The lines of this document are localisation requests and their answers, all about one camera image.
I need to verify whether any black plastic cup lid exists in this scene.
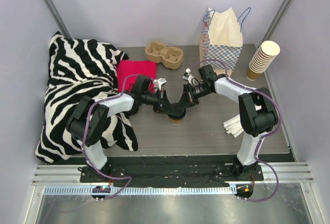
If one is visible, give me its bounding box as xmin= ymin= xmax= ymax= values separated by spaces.
xmin=168 ymin=102 xmax=186 ymax=120

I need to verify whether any brown paper coffee cup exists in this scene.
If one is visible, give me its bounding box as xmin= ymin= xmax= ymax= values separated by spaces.
xmin=170 ymin=117 xmax=183 ymax=125

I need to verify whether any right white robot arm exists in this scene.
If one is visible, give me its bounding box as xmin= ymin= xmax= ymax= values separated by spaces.
xmin=175 ymin=64 xmax=279 ymax=180

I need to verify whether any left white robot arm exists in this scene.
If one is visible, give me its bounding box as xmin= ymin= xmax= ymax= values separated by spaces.
xmin=66 ymin=75 xmax=180 ymax=182

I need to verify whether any checkered paper takeout bag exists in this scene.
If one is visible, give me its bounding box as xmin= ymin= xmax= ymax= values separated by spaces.
xmin=199 ymin=7 xmax=251 ymax=75

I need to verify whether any stack of black lids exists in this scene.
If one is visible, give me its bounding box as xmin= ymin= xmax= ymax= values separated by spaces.
xmin=125 ymin=107 xmax=139 ymax=116

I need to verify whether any pink folded cloth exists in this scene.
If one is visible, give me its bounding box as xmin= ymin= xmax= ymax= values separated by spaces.
xmin=117 ymin=60 xmax=157 ymax=92

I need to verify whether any cardboard cup carrier tray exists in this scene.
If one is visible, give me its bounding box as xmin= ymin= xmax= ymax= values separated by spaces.
xmin=145 ymin=41 xmax=184 ymax=70

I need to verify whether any white wrapped straws pile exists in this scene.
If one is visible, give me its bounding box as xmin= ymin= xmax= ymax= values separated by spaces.
xmin=223 ymin=115 xmax=243 ymax=138

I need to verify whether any stack of paper cups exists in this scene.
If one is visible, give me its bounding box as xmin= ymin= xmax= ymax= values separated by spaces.
xmin=246 ymin=41 xmax=281 ymax=81

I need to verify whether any zebra print pillow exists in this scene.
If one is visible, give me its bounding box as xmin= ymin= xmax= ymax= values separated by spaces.
xmin=35 ymin=31 xmax=129 ymax=164

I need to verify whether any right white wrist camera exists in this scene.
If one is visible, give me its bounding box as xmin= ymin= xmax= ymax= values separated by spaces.
xmin=182 ymin=68 xmax=194 ymax=84

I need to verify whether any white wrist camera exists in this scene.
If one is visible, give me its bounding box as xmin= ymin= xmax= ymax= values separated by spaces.
xmin=182 ymin=68 xmax=194 ymax=84
xmin=153 ymin=78 xmax=167 ymax=91

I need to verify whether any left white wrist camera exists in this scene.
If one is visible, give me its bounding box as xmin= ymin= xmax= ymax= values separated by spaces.
xmin=153 ymin=78 xmax=167 ymax=91

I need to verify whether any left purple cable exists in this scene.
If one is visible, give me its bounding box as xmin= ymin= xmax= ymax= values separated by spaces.
xmin=80 ymin=74 xmax=140 ymax=201

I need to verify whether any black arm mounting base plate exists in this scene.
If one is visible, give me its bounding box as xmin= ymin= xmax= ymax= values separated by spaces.
xmin=78 ymin=155 xmax=264 ymax=188

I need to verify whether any white slotted cable duct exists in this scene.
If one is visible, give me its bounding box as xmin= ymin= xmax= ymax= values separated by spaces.
xmin=43 ymin=184 xmax=237 ymax=196

